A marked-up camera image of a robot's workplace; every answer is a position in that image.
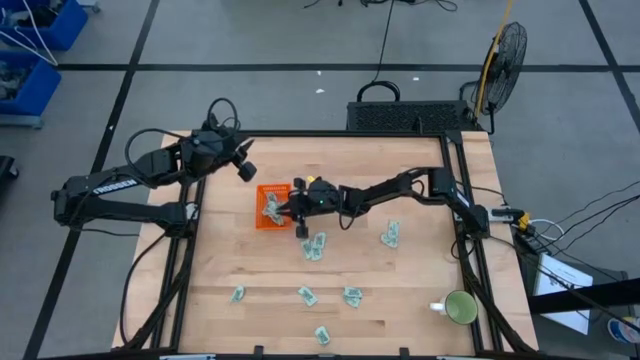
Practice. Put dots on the black floor fan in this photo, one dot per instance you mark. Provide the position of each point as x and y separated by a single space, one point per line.
505 65

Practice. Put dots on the black aluminium frame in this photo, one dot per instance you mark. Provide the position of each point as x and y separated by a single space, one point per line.
325 134

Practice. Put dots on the white blue round container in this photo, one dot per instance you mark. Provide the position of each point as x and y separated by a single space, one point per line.
624 331

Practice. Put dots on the blue plastic storage bin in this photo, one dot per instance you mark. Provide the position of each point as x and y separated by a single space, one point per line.
42 90
70 30

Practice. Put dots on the dark grey cabinet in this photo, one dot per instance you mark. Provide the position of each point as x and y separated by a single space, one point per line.
555 347

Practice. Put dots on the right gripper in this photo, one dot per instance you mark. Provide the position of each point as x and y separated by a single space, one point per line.
322 195

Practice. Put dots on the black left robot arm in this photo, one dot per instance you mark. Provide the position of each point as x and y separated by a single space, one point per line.
80 192

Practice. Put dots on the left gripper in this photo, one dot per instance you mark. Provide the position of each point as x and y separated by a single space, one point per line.
210 150

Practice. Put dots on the white paper sheet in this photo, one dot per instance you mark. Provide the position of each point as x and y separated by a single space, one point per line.
562 300

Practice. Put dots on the white mug green inside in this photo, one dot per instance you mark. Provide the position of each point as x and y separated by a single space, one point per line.
462 307

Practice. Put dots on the black caster base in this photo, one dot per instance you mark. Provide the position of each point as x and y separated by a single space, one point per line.
6 167

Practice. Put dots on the grey cart base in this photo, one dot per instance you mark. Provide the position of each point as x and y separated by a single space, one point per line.
20 121

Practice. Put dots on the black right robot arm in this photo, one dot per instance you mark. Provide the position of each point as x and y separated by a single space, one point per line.
385 189

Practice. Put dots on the black table clamp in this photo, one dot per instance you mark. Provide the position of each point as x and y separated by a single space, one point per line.
257 351
213 122
404 351

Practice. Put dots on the black perforated computer case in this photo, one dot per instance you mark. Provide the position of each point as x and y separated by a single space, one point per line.
400 116

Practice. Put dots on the yellow plug connector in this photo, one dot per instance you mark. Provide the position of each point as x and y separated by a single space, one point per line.
523 220

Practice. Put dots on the white arm base bracket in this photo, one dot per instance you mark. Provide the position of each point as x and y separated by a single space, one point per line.
191 211

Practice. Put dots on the orange plastic basket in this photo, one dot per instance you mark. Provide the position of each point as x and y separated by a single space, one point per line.
261 222

